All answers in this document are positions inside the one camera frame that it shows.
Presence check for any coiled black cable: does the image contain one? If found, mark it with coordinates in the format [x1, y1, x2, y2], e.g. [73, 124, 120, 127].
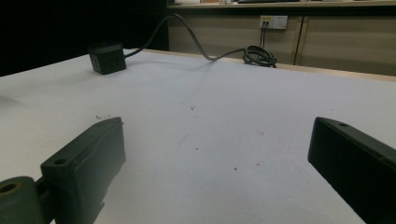
[242, 45, 277, 69]

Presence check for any grey power cable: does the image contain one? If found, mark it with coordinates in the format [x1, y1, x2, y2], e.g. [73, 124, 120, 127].
[124, 13, 247, 63]

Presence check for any black cube power strip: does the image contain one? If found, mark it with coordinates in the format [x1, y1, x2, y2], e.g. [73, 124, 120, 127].
[87, 42, 128, 76]

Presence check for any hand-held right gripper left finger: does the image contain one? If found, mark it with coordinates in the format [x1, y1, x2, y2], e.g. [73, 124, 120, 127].
[40, 117, 127, 224]

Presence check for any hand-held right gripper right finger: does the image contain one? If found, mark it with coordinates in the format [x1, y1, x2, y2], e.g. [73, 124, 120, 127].
[307, 117, 396, 224]

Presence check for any white wall socket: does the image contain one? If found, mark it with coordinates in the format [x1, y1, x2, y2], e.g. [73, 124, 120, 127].
[259, 15, 289, 30]

